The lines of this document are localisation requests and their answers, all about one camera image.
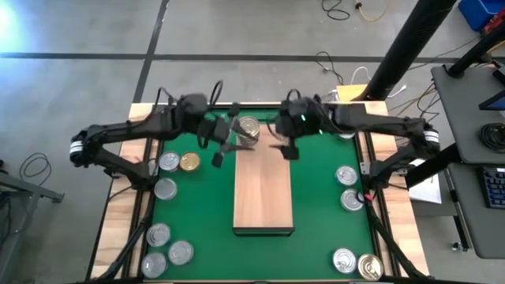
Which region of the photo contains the green-label can gold lid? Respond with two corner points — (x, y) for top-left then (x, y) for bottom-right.
(178, 151), (202, 173)

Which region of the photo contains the black floor cable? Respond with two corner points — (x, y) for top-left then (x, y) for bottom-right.
(18, 152), (53, 187)
(320, 0), (352, 21)
(314, 50), (345, 86)

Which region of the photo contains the wooden shelf black frame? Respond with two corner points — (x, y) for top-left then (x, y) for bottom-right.
(232, 125), (296, 237)

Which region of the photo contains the black keyboard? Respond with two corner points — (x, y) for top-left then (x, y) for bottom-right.
(480, 166), (505, 210)

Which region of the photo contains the black desk leg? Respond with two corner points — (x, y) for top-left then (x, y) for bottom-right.
(405, 144), (461, 189)

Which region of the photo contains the grey metal table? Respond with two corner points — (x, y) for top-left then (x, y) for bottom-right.
(0, 159), (65, 284)

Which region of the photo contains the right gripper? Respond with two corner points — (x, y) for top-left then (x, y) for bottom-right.
(268, 98), (319, 151)

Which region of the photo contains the blue plastic bin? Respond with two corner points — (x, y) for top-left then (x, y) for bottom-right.
(457, 0), (505, 32)

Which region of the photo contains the yellow box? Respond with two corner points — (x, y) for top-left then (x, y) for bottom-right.
(335, 83), (370, 103)

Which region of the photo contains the red-label can silver lid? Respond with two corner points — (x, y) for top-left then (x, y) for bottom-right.
(158, 151), (181, 173)
(145, 222), (172, 249)

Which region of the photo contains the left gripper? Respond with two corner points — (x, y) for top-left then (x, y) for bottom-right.
(196, 114), (256, 154)

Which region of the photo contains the yellow floor cable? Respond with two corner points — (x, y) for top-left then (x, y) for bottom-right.
(354, 2), (390, 24)

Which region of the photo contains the grey desk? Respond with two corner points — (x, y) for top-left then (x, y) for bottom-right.
(443, 161), (505, 260)
(430, 62), (505, 166)

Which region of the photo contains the gold-lid tin can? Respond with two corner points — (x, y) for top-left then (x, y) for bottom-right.
(357, 253), (384, 282)

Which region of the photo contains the teal-label can silver lid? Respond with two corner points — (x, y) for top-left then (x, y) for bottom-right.
(335, 164), (359, 187)

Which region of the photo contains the red box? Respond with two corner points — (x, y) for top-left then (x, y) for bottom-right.
(483, 15), (505, 36)

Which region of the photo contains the black tower fan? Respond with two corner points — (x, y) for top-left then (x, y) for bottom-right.
(361, 0), (458, 102)

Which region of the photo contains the black aluminium rig frame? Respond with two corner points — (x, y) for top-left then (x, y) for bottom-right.
(84, 101), (431, 284)

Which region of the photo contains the white paper sheet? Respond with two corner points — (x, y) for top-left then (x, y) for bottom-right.
(400, 155), (443, 205)

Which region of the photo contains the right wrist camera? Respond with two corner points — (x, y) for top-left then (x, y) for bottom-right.
(282, 146), (301, 162)

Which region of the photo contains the green table mat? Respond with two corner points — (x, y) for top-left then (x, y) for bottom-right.
(149, 106), (376, 282)

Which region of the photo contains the green-white-label can silver lid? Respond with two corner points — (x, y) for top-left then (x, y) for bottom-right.
(153, 177), (178, 201)

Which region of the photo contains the white floor cable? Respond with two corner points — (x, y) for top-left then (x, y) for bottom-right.
(350, 65), (407, 99)

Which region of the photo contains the coiled black cable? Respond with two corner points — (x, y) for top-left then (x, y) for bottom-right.
(479, 121), (505, 154)

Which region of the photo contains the black tablet screen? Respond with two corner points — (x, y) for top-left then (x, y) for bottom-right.
(478, 89), (505, 112)

